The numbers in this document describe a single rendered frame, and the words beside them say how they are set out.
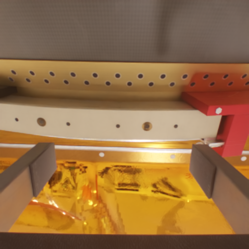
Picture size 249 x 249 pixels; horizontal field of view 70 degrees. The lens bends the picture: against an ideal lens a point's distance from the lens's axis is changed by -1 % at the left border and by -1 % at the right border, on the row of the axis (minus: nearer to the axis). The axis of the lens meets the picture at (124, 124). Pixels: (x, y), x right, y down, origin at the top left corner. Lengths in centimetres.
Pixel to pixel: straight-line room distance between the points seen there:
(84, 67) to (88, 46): 3
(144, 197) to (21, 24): 38
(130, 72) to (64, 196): 30
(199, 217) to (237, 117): 27
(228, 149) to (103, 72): 22
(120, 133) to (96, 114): 4
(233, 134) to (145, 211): 27
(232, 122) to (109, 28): 20
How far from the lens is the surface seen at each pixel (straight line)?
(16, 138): 45
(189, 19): 24
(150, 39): 24
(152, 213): 47
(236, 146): 32
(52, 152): 17
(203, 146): 17
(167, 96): 31
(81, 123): 27
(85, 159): 42
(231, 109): 27
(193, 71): 28
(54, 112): 27
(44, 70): 30
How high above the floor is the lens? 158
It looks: 26 degrees up
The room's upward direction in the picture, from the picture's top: 179 degrees counter-clockwise
